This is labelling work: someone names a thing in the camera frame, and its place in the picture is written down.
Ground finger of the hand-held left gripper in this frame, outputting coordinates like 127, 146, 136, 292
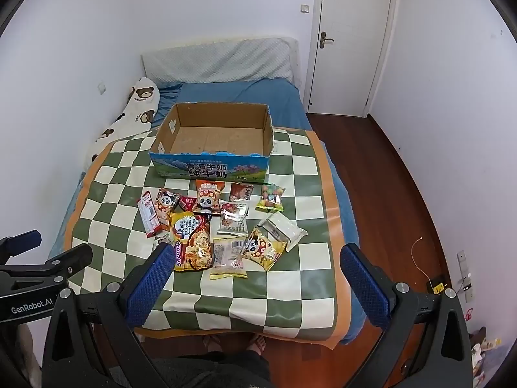
0, 230, 43, 266
0, 244, 94, 292

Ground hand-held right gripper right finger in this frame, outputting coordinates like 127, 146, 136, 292
340, 243, 473, 388

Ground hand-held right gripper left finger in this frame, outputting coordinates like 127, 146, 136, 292
42, 242, 177, 388

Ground yellow panda snack packet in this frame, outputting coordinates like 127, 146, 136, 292
241, 227, 288, 272

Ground cardboard box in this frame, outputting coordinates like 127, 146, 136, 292
149, 102, 274, 182

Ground large yellow snack bag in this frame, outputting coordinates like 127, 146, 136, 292
169, 211, 214, 272

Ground long red snack packet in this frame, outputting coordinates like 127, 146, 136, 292
138, 191, 163, 238

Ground red white panda snack packet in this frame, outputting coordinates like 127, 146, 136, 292
157, 188, 181, 228

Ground clear yellow snack packet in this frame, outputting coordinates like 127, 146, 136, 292
209, 236, 249, 280

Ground person's left foot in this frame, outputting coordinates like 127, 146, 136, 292
202, 334, 223, 354

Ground person's foot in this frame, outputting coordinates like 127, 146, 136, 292
244, 334, 268, 355
202, 334, 223, 354

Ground green checkered mat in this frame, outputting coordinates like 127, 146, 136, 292
65, 127, 341, 349

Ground person's dark pants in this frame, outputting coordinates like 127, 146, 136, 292
139, 350, 272, 388

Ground orange panda snack packet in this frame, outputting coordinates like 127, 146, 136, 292
195, 179, 224, 214

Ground clear red snack packet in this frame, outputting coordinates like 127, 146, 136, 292
217, 203, 248, 236

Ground person's right foot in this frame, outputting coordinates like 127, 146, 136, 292
244, 334, 268, 355

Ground colourful candy ball packet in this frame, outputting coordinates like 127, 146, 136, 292
255, 184, 286, 213

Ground brown shrimp snack packet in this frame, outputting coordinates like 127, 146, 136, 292
229, 183, 255, 203

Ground colourful clutter pile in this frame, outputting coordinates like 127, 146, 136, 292
464, 306, 503, 388

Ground bear print pillow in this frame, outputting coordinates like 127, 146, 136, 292
84, 76, 163, 169

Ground bed with blue sheet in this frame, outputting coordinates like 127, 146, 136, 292
47, 77, 361, 345

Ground grey padded headboard cushion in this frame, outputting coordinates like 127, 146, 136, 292
141, 37, 300, 86

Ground white door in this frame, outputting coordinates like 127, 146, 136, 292
308, 0, 399, 119

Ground thin cable on floor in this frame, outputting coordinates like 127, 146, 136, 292
411, 237, 434, 277

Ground wall socket with plug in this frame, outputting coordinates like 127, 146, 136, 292
456, 250, 474, 304

